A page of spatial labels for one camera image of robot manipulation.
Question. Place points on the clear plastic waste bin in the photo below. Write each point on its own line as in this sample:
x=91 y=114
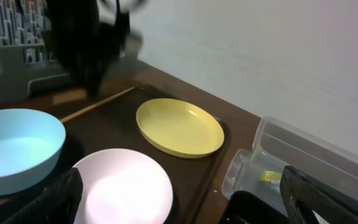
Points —
x=276 y=145

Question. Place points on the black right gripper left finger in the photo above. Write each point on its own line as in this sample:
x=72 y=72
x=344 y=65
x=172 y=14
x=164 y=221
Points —
x=58 y=202

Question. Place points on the black food waste tray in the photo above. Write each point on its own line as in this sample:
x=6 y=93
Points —
x=246 y=208

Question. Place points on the yellow plastic plate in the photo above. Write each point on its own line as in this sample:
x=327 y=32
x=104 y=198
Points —
x=179 y=128

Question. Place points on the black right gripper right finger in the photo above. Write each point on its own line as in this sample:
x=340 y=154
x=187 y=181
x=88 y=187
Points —
x=305 y=196

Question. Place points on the light blue plastic bowl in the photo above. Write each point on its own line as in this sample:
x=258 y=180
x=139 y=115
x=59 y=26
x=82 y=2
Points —
x=30 y=146

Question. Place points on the dark brown serving tray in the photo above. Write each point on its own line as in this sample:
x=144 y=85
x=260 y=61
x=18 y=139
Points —
x=113 y=125

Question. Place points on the green snack wrapper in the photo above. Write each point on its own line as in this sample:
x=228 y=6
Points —
x=271 y=177

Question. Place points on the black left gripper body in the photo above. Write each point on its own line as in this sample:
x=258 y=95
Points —
x=82 y=43

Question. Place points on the right wooden chopstick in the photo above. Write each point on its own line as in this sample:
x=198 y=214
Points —
x=95 y=105

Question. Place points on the grey plastic dishwasher rack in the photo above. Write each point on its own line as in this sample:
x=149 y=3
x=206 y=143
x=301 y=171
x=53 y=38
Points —
x=23 y=54

